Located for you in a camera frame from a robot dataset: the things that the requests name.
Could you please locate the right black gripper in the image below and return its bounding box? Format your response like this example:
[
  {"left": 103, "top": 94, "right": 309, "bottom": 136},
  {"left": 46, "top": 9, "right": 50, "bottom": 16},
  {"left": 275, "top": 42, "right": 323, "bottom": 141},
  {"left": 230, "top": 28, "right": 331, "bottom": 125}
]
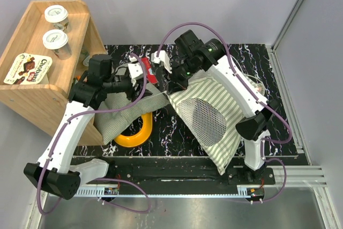
[{"left": 162, "top": 55, "right": 201, "bottom": 96}]

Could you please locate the green checked cushion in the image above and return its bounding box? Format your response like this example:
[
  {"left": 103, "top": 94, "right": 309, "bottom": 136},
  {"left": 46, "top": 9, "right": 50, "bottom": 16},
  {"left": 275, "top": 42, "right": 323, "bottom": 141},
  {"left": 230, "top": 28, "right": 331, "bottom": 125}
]
[{"left": 94, "top": 82, "right": 170, "bottom": 145}]

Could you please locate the striped green pet tent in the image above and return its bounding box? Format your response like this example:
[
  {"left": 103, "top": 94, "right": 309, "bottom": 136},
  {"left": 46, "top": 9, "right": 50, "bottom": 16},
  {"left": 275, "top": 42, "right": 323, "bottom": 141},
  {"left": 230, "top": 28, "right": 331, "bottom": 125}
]
[{"left": 168, "top": 70, "right": 243, "bottom": 175}]

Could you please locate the yellow pet bowl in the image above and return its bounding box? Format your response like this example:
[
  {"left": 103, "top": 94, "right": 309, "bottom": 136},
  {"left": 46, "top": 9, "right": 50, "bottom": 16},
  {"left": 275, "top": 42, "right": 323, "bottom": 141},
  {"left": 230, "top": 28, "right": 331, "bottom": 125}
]
[{"left": 114, "top": 112, "right": 153, "bottom": 148}]

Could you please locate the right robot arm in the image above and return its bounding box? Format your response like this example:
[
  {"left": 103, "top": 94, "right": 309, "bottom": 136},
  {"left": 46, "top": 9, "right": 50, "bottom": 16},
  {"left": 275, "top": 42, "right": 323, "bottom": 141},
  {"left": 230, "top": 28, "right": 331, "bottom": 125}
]
[{"left": 167, "top": 30, "right": 279, "bottom": 184}]

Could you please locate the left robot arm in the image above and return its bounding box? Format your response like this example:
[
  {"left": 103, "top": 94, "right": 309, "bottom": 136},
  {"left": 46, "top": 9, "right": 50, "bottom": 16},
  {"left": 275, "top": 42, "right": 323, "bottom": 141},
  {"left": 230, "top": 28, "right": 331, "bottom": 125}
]
[{"left": 24, "top": 54, "right": 147, "bottom": 200}]

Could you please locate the red toothpaste box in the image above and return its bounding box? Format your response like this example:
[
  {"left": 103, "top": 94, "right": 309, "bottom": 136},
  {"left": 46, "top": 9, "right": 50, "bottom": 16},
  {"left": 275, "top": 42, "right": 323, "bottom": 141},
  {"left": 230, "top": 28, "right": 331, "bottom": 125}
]
[{"left": 141, "top": 57, "right": 158, "bottom": 85}]

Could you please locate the glass jar on shelf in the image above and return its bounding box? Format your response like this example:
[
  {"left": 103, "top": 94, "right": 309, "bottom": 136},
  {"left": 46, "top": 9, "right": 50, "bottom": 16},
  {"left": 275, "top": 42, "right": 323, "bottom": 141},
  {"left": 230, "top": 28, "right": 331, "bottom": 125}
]
[{"left": 80, "top": 48, "right": 91, "bottom": 67}]

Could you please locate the wooden shelf unit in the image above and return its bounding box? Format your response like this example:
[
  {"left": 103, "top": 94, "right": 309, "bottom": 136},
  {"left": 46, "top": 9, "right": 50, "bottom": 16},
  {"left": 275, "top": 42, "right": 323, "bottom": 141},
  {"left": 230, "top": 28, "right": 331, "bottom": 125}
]
[{"left": 1, "top": 0, "right": 106, "bottom": 136}]

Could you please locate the white lidded cup front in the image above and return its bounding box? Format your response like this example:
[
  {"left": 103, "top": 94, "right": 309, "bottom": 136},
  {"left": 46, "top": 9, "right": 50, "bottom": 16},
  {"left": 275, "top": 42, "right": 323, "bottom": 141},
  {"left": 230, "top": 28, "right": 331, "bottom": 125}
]
[{"left": 42, "top": 29, "right": 72, "bottom": 60}]

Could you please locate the white lidded cup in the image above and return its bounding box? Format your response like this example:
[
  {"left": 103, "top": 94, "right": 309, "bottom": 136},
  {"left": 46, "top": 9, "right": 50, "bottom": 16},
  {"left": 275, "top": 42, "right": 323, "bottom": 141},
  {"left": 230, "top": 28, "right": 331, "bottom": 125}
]
[
  {"left": 44, "top": 5, "right": 71, "bottom": 33},
  {"left": 42, "top": 29, "right": 72, "bottom": 60}
]

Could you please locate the white lidded cup rear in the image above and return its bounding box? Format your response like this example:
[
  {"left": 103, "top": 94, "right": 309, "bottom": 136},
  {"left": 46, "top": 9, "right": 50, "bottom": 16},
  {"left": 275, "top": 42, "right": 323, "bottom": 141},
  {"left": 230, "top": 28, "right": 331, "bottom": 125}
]
[{"left": 44, "top": 5, "right": 71, "bottom": 33}]

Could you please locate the Chobani yogurt flip pack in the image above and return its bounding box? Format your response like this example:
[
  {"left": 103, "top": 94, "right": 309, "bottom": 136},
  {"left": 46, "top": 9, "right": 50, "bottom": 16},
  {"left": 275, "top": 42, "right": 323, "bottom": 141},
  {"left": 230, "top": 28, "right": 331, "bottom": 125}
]
[{"left": 3, "top": 53, "right": 53, "bottom": 85}]

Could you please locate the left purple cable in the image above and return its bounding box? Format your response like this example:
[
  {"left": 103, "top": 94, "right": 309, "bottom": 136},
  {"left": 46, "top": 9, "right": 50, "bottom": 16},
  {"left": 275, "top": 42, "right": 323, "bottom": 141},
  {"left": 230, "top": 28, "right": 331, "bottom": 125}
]
[{"left": 36, "top": 53, "right": 153, "bottom": 215}]

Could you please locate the purple cable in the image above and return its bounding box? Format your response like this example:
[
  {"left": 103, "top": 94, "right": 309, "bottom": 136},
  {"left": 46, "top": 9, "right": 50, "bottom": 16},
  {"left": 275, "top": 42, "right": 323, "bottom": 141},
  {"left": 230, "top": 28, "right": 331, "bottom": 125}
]
[
  {"left": 36, "top": 53, "right": 153, "bottom": 215},
  {"left": 157, "top": 21, "right": 293, "bottom": 204}
]

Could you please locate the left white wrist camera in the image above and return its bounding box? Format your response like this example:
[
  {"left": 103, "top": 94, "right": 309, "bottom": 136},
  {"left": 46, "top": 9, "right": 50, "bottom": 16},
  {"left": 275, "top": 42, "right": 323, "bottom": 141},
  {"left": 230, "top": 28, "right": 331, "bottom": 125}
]
[{"left": 128, "top": 55, "right": 145, "bottom": 80}]

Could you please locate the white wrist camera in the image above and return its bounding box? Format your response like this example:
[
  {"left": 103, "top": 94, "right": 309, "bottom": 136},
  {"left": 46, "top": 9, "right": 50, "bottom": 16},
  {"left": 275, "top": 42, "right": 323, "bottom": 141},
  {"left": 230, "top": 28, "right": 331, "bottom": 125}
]
[
  {"left": 150, "top": 50, "right": 172, "bottom": 74},
  {"left": 128, "top": 55, "right": 145, "bottom": 80}
]

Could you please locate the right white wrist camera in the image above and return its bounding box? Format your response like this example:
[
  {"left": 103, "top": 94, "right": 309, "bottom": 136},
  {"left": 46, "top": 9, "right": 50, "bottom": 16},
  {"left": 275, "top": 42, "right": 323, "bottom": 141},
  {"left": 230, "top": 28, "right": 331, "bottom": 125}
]
[{"left": 150, "top": 50, "right": 172, "bottom": 74}]

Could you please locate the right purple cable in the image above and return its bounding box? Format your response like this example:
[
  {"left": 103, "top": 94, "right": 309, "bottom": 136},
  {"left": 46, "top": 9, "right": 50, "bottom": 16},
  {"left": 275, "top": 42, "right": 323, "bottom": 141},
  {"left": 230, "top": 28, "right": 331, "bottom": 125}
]
[{"left": 157, "top": 21, "right": 293, "bottom": 204}]

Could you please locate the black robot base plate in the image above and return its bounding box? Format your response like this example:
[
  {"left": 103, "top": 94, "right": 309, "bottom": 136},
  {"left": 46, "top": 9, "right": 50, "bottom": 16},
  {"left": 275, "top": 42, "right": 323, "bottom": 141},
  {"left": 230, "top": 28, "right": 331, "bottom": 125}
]
[{"left": 85, "top": 156, "right": 276, "bottom": 195}]

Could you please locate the aluminium rail frame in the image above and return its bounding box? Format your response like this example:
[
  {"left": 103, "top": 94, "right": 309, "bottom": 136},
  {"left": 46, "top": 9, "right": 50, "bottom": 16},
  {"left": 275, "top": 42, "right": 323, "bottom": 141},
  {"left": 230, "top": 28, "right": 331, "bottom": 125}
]
[{"left": 25, "top": 43, "right": 343, "bottom": 229}]

